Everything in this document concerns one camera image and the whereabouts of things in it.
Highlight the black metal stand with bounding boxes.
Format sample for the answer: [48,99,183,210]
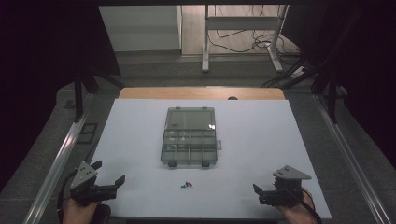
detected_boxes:
[310,66,348,124]

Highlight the dark curtain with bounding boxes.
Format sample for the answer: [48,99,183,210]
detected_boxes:
[0,0,121,192]
[281,0,396,171]

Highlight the white cabinet panel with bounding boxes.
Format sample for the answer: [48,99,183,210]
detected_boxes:
[98,5,183,52]

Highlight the aluminium rail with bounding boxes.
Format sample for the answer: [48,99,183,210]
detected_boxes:
[312,92,394,224]
[22,92,94,224]

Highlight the person's left hand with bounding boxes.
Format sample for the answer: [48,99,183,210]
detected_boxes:
[62,197,102,224]

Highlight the white metal desk frame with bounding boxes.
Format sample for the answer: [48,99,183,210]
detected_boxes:
[201,4,290,74]

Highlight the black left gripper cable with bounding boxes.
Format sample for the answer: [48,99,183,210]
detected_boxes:
[56,169,78,220]

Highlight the bundle of black cables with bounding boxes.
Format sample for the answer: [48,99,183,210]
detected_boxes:
[261,57,318,90]

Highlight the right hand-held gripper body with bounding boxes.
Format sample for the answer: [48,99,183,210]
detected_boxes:
[258,164,313,208]

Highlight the loose black floor cables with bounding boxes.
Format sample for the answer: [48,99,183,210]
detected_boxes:
[207,4,302,58]

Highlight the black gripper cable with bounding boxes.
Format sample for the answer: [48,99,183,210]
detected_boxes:
[56,169,78,220]
[279,182,323,224]

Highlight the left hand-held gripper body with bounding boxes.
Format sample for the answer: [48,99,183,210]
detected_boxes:
[69,161,118,207]

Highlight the person's right hand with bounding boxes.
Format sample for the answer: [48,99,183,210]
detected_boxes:
[276,188,318,224]

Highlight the clear grey compartment organizer box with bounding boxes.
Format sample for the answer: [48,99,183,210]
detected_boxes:
[160,106,223,169]

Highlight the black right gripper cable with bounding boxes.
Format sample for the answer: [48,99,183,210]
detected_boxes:
[279,182,323,224]

